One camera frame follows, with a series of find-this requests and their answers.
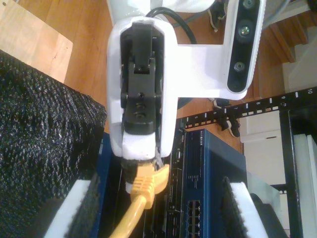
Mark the blue base panel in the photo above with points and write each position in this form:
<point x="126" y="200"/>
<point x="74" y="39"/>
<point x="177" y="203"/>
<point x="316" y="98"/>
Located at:
<point x="105" y="153"/>

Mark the black open equipment rack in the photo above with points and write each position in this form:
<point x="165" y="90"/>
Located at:
<point x="291" y="173"/>

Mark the dark sneaker white sole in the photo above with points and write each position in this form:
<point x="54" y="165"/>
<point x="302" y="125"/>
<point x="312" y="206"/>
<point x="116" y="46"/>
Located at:
<point x="229" y="126"/>

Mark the black bubble wrap mat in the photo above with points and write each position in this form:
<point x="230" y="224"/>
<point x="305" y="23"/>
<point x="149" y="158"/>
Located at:
<point x="37" y="136"/>

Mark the white box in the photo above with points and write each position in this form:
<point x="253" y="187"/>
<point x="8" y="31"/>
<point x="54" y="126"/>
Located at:
<point x="260" y="126"/>

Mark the wooden staircase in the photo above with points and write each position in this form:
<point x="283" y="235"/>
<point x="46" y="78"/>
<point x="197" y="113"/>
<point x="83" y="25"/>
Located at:
<point x="284" y="32"/>

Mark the blue network switch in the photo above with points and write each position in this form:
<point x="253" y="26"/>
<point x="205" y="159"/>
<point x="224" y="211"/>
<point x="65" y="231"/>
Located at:
<point x="218" y="173"/>

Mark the gripper camera bar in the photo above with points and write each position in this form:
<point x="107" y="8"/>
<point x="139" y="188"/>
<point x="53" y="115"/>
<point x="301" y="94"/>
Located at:
<point x="244" y="49"/>

